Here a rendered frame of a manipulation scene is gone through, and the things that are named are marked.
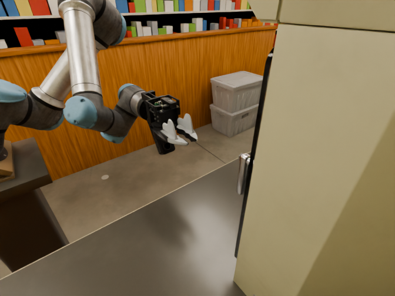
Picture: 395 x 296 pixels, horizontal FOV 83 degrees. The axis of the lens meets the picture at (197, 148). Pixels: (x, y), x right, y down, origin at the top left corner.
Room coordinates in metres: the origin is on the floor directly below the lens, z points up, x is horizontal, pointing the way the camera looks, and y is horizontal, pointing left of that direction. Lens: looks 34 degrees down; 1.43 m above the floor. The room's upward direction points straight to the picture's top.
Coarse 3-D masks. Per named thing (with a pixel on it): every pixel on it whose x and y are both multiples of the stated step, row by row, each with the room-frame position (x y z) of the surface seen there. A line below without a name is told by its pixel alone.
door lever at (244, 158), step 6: (240, 156) 0.31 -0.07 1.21; (246, 156) 0.31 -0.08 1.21; (240, 162) 0.31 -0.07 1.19; (246, 162) 0.30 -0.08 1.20; (240, 168) 0.31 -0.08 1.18; (246, 168) 0.30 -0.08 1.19; (240, 174) 0.30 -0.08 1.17; (246, 174) 0.30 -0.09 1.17; (240, 180) 0.30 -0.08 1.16; (240, 186) 0.30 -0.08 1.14; (240, 192) 0.30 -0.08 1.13
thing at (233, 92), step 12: (240, 72) 2.93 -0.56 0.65; (216, 84) 2.54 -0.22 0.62; (228, 84) 2.44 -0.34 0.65; (240, 84) 2.44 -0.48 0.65; (252, 84) 2.51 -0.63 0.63; (216, 96) 2.57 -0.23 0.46; (228, 96) 2.41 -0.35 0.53; (240, 96) 2.43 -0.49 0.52; (252, 96) 2.57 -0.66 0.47; (228, 108) 2.41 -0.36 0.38; (240, 108) 2.46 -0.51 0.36
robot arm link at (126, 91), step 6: (126, 84) 0.71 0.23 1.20; (132, 84) 0.72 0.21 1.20; (120, 90) 0.69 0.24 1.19; (126, 90) 0.67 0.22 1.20; (132, 90) 0.65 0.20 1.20; (138, 90) 0.65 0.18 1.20; (144, 90) 0.66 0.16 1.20; (120, 96) 0.67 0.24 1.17; (126, 96) 0.65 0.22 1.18; (132, 96) 0.63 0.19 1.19; (120, 102) 0.65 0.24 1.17; (126, 102) 0.64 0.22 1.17; (126, 108) 0.64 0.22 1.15; (132, 114) 0.64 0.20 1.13
